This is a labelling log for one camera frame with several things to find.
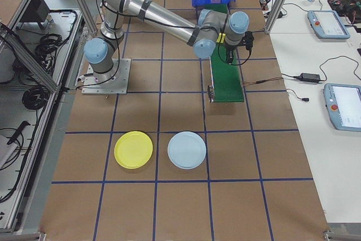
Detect light blue plate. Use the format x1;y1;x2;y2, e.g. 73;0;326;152
167;131;207;170

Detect yellow plate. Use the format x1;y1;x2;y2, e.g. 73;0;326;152
113;130;154;170

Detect green conveyor belt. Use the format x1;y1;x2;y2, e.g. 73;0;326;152
203;3;245;104

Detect white side desk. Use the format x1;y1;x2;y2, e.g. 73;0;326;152
249;0;361;45
269;32;361;225

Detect blue-grey teach pendant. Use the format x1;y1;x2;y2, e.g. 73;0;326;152
306;10;351;40
323;82;361;133

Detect black box with red part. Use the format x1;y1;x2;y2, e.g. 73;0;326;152
328;0;345;12

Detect large black box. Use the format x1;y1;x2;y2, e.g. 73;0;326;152
18;0;51;30

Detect aluminium profile bar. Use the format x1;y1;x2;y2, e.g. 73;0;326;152
0;231;46;241
323;229;361;241

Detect black handheld tool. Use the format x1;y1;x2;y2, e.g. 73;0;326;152
7;121;31;144

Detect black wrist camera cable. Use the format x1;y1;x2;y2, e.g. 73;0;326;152
215;30;252;67

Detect red conveyor wires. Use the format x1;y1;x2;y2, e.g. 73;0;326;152
242;77;284;86

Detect aluminium profile post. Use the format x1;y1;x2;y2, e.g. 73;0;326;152
60;0;98;37
263;0;300;35

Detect black cable with plug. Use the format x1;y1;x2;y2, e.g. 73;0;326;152
286;88;310;103

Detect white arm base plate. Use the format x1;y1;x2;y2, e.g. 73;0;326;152
81;58;132;95

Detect black cable coil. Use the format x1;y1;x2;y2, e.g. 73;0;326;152
35;33;71;64
22;85;50;111

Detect V-shaped metal bar frame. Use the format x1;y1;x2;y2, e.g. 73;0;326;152
0;0;85;235

